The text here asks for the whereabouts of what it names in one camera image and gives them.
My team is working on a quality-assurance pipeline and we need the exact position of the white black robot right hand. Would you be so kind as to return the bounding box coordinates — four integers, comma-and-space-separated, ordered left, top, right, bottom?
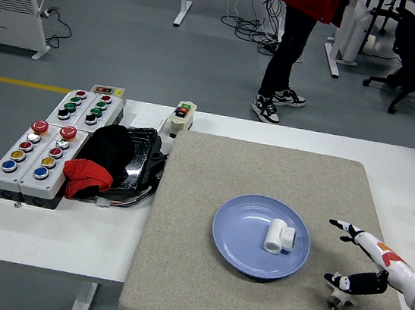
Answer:
319, 218, 415, 305

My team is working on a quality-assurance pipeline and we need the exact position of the slim white tee metal thread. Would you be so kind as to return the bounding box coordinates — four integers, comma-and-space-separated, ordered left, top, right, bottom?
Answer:
321, 269, 363, 310

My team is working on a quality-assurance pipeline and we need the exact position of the thick white pipe tee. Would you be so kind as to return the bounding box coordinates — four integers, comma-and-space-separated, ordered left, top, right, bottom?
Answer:
262, 216, 299, 257

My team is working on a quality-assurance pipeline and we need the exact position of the blue round plate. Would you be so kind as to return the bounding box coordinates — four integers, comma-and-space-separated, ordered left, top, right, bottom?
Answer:
206, 189, 318, 286

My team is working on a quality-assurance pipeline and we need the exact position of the black office chair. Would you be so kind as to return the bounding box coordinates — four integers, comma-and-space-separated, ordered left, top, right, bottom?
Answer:
358, 0, 415, 118

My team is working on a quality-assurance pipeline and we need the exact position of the person in red jacket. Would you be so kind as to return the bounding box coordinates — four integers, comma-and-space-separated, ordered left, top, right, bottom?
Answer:
249, 0, 351, 133

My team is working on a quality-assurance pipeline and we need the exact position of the grey-brown mat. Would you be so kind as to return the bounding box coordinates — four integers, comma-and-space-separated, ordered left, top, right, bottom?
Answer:
118, 124, 415, 310

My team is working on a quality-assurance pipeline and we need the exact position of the black plastic tray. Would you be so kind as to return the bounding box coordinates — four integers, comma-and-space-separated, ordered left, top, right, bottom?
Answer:
71, 118, 173, 211

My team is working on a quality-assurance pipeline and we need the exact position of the black cloth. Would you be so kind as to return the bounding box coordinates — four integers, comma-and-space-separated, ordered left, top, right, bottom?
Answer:
74, 120, 138, 180

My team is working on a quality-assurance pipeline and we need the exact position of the red cloth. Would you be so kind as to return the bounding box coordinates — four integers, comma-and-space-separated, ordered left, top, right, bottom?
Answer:
59, 156, 117, 205

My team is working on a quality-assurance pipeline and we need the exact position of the four-button control box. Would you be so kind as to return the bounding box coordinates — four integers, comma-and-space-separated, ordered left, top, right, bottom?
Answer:
45, 86, 100, 130
72, 90, 127, 135

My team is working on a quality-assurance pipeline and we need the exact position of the white table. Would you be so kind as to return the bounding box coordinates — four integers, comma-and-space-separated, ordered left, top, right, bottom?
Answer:
0, 81, 415, 310

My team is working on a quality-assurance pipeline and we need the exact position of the white panel heater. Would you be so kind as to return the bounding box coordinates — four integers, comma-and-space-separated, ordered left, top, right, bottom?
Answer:
0, 0, 57, 63

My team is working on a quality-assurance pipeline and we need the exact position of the white desk frame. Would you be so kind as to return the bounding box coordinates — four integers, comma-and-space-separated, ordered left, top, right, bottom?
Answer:
319, 0, 375, 83

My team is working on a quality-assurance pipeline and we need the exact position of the black floor cable bundle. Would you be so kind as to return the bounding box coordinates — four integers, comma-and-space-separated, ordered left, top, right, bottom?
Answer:
216, 0, 290, 58

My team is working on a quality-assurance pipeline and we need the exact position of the cream green-red switch box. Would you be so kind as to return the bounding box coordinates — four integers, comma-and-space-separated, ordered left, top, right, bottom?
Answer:
165, 99, 199, 142

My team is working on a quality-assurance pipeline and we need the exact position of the white connector with wires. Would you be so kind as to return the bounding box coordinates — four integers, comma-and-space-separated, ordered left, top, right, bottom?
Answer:
85, 184, 156, 216

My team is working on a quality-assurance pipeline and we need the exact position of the grey flat switch box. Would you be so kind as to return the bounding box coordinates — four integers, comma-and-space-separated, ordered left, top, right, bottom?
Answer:
90, 83, 127, 99

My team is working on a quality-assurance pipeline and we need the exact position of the black heater power cable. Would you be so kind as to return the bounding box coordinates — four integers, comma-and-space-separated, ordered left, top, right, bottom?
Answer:
37, 6, 76, 52

